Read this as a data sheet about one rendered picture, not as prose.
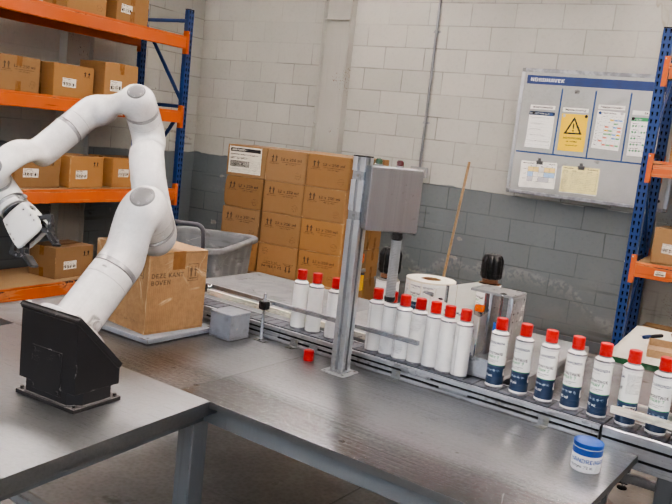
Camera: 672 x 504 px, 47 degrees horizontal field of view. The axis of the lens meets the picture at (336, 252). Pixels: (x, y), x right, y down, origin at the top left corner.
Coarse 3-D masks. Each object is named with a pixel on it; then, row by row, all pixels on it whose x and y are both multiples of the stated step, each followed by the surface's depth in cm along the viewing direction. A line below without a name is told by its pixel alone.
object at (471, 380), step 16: (208, 304) 287; (224, 304) 290; (272, 320) 274; (320, 336) 259; (368, 352) 246; (416, 368) 235; (480, 384) 226; (528, 400) 216; (576, 416) 207; (608, 416) 210
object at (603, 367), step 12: (600, 348) 206; (612, 348) 204; (600, 360) 204; (612, 360) 204; (600, 372) 204; (612, 372) 205; (600, 384) 205; (600, 396) 205; (588, 408) 207; (600, 408) 205
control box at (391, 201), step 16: (368, 176) 226; (384, 176) 226; (400, 176) 227; (416, 176) 229; (368, 192) 225; (384, 192) 226; (400, 192) 228; (416, 192) 230; (368, 208) 226; (384, 208) 227; (400, 208) 229; (416, 208) 231; (368, 224) 227; (384, 224) 228; (400, 224) 230; (416, 224) 232
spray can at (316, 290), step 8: (320, 280) 260; (312, 288) 260; (320, 288) 260; (312, 296) 260; (320, 296) 260; (312, 304) 260; (320, 304) 261; (320, 312) 262; (312, 320) 261; (320, 320) 263; (312, 328) 261
